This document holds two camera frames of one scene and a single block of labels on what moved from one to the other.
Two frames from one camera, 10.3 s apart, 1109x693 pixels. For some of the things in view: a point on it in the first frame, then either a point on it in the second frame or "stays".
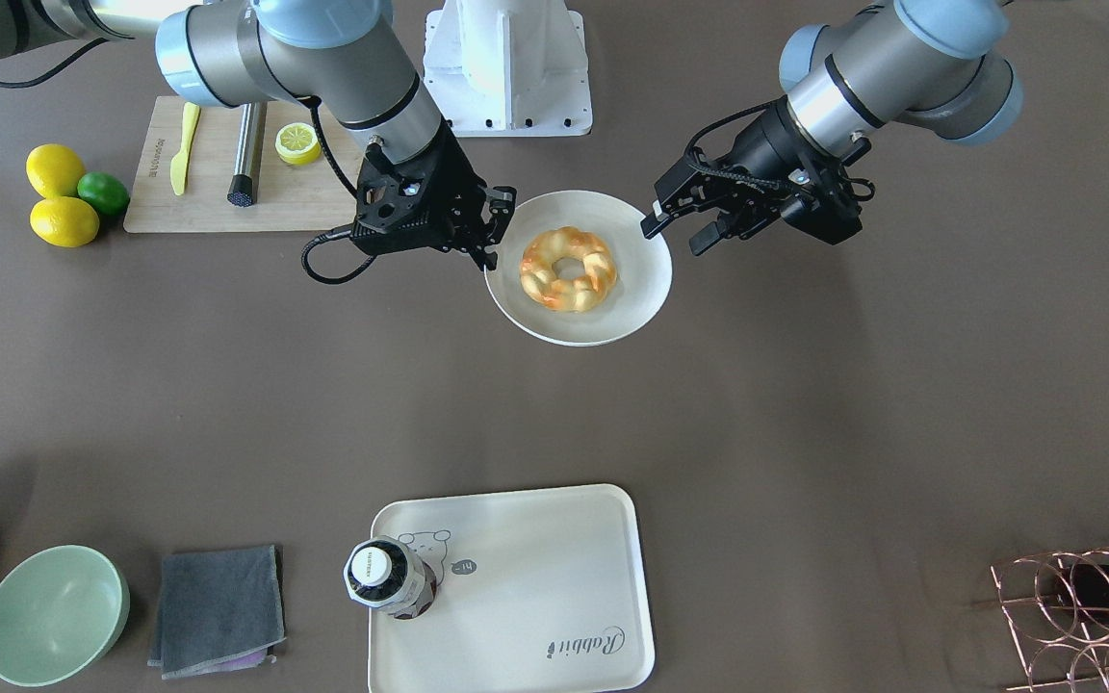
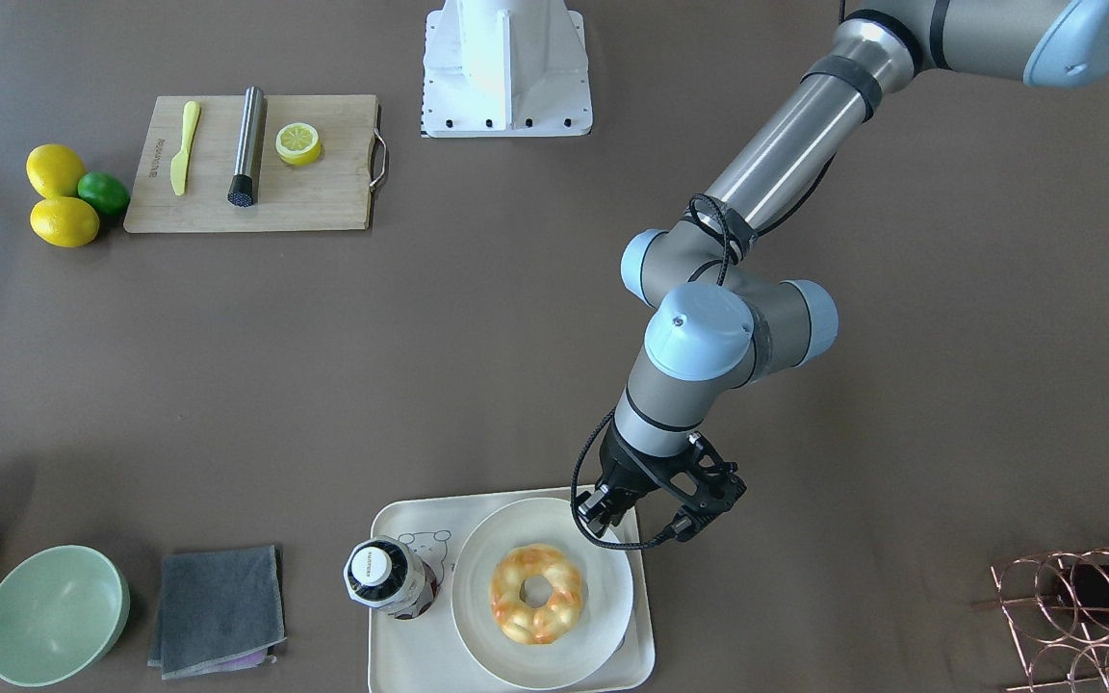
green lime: (109, 195) stays
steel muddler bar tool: (244, 188) stays
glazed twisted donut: (583, 294) → (529, 624)
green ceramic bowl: (53, 615) stays
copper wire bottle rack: (1096, 621) stays
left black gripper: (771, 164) → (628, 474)
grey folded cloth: (219, 610) stays
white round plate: (643, 266) → (607, 602)
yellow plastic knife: (178, 168) stays
